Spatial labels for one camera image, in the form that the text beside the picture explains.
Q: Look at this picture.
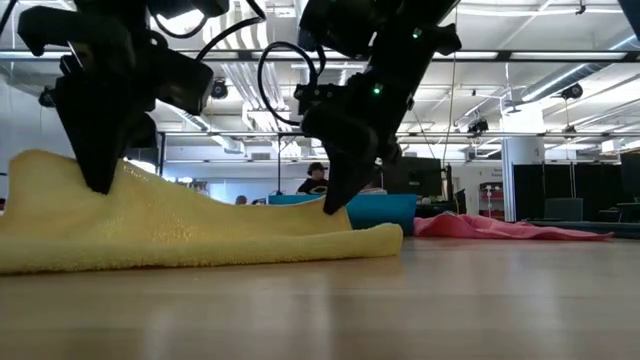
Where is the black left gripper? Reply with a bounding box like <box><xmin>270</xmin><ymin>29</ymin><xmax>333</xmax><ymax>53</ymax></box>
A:
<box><xmin>17</xmin><ymin>4</ymin><xmax>159</xmax><ymax>195</ymax></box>

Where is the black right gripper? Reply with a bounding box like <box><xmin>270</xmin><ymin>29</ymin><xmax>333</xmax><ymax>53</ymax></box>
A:
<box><xmin>294</xmin><ymin>64</ymin><xmax>416</xmax><ymax>216</ymax></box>

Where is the yellow microfiber towel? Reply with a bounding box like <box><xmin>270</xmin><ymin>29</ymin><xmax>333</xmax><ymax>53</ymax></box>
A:
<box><xmin>0</xmin><ymin>148</ymin><xmax>404</xmax><ymax>275</ymax></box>

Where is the pink microfiber towel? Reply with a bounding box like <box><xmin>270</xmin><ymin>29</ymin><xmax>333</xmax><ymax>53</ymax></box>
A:
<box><xmin>413</xmin><ymin>212</ymin><xmax>615</xmax><ymax>243</ymax></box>

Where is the blue plastic bin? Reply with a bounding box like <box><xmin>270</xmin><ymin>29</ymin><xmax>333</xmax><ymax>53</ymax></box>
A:
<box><xmin>267</xmin><ymin>193</ymin><xmax>418</xmax><ymax>237</ymax></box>

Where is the red storage rack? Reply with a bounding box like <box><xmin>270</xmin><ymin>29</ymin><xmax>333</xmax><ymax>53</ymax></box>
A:
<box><xmin>479</xmin><ymin>182</ymin><xmax>504</xmax><ymax>221</ymax></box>

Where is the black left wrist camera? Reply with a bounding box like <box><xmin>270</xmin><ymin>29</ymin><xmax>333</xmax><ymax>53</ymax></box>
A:
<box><xmin>149</xmin><ymin>47</ymin><xmax>215</xmax><ymax>116</ymax></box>

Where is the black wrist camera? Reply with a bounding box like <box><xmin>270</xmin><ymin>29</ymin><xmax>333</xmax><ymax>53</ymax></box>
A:
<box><xmin>298</xmin><ymin>0</ymin><xmax>381</xmax><ymax>59</ymax></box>
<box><xmin>149</xmin><ymin>47</ymin><xmax>215</xmax><ymax>116</ymax></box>

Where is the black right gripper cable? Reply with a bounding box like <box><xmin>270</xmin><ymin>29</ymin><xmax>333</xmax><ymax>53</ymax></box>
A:
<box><xmin>257</xmin><ymin>41</ymin><xmax>326</xmax><ymax>127</ymax></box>

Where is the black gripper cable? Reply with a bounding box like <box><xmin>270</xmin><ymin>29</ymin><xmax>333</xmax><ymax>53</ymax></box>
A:
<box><xmin>149</xmin><ymin>0</ymin><xmax>267</xmax><ymax>62</ymax></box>
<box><xmin>257</xmin><ymin>41</ymin><xmax>326</xmax><ymax>127</ymax></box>

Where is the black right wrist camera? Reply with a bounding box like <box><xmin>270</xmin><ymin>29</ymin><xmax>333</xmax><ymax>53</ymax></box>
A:
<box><xmin>298</xmin><ymin>0</ymin><xmax>381</xmax><ymax>59</ymax></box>

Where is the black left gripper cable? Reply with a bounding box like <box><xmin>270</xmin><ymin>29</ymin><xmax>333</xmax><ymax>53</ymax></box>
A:
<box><xmin>149</xmin><ymin>0</ymin><xmax>267</xmax><ymax>62</ymax></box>

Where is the black partition wall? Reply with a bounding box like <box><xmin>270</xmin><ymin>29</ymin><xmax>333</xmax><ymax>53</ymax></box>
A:
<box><xmin>513</xmin><ymin>162</ymin><xmax>624</xmax><ymax>220</ymax></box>

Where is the black arm base cable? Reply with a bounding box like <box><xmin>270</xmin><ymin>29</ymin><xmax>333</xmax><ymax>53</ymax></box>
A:
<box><xmin>0</xmin><ymin>0</ymin><xmax>19</xmax><ymax>36</ymax></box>

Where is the black overhead frame bar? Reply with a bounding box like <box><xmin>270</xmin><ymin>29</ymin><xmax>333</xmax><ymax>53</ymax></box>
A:
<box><xmin>0</xmin><ymin>48</ymin><xmax>640</xmax><ymax>63</ymax></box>

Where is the black metal table frame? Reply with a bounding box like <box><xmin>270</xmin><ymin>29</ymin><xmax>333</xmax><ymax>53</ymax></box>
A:
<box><xmin>522</xmin><ymin>218</ymin><xmax>640</xmax><ymax>240</ymax></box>

